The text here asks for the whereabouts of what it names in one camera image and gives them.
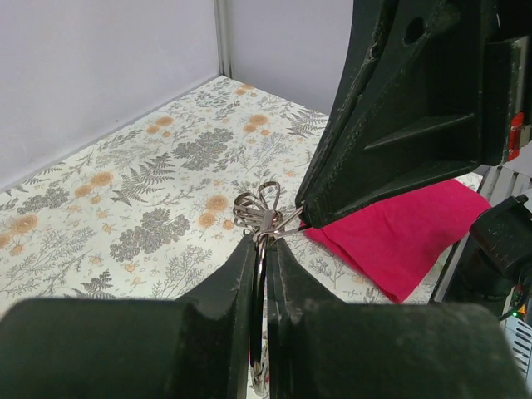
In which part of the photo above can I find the red folded cloth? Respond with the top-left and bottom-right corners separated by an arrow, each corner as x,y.
305,179 -> 490,303

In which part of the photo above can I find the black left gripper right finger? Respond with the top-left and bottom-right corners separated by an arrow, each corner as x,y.
266,240 -> 524,398

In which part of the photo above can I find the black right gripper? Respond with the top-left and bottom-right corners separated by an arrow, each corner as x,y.
297,1 -> 531,229

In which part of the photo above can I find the large metal keyring with clips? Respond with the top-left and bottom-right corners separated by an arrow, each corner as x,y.
233,181 -> 303,394

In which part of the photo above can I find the floral patterned table mat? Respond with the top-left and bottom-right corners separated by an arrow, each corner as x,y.
0,74 -> 483,399

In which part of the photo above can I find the aluminium enclosure frame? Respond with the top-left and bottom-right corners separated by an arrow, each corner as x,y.
214,0 -> 233,78

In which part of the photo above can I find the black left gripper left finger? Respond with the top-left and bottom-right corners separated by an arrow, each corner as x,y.
1,237 -> 255,398

